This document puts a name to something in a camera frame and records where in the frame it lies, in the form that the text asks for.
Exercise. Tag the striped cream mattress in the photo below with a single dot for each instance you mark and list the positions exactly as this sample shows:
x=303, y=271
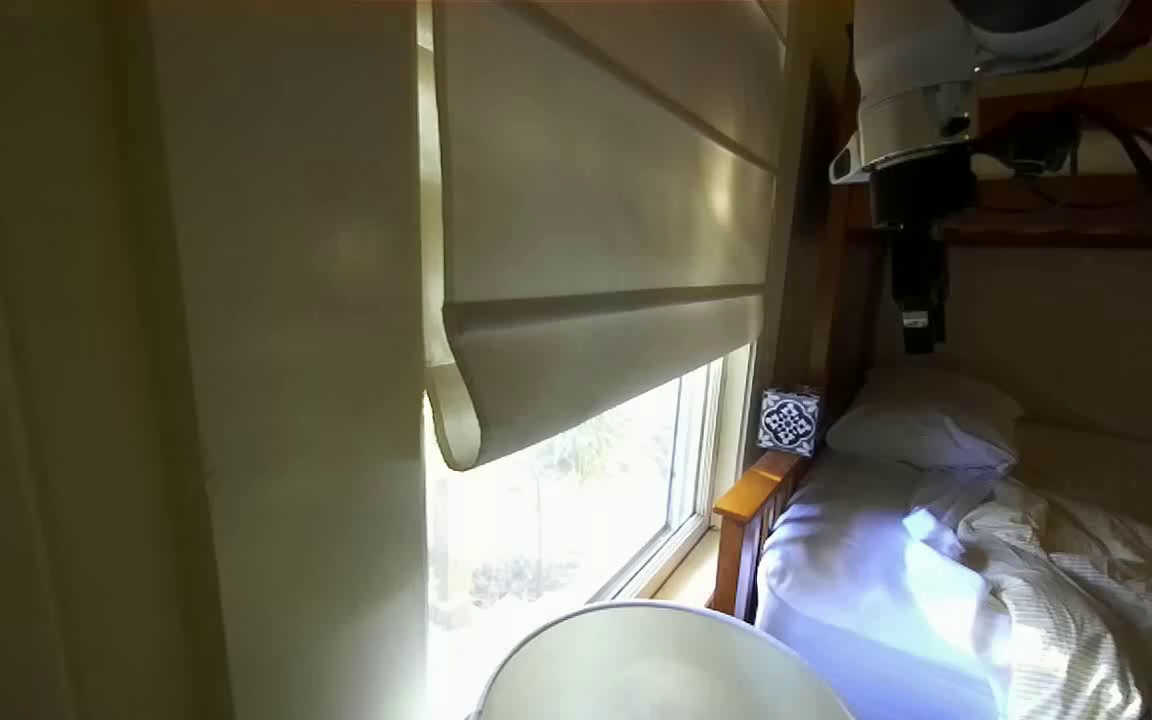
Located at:
x=1139, y=149

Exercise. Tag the white window frame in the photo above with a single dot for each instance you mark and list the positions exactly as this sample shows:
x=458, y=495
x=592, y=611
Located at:
x=563, y=521

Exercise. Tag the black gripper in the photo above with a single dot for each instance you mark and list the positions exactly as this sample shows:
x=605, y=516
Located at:
x=921, y=195

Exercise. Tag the white round basin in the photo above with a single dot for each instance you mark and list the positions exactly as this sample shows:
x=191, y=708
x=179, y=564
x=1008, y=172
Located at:
x=658, y=666

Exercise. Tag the cream fabric roman shade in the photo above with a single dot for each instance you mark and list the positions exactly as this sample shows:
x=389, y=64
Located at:
x=579, y=201

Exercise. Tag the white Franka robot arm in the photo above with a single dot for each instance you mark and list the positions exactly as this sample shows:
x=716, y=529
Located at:
x=921, y=64

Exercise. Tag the white pillow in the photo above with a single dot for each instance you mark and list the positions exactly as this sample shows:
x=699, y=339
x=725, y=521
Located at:
x=921, y=421

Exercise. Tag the white crumpled duvet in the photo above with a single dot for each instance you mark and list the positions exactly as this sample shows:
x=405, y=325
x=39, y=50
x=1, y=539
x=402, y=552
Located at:
x=949, y=601

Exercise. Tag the wooden bunk bed frame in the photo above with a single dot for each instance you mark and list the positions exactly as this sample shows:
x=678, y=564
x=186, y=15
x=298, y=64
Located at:
x=749, y=513

